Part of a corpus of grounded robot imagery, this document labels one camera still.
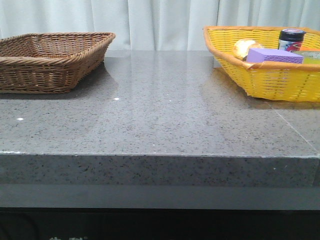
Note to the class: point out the yellow packing tape roll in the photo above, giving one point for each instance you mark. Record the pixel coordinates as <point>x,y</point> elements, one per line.
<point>309,57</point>

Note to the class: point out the white curtain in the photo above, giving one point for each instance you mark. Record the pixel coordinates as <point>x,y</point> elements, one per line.
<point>152,25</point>

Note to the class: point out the round bread roll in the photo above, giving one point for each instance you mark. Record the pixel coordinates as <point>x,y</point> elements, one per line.
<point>241,47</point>

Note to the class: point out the purple sponge block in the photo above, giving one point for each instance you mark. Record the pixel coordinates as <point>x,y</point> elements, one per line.
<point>259,55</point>

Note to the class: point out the brown wicker basket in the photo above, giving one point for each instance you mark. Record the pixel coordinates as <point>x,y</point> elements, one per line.
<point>50,63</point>

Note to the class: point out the yellow woven plastic basket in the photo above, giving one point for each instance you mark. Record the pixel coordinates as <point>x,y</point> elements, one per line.
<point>277,81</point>

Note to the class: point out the dark can with label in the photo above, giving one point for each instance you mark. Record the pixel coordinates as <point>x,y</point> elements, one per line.
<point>291,39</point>

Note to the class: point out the orange object in basket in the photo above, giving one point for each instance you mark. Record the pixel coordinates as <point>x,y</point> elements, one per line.
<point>312,49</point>

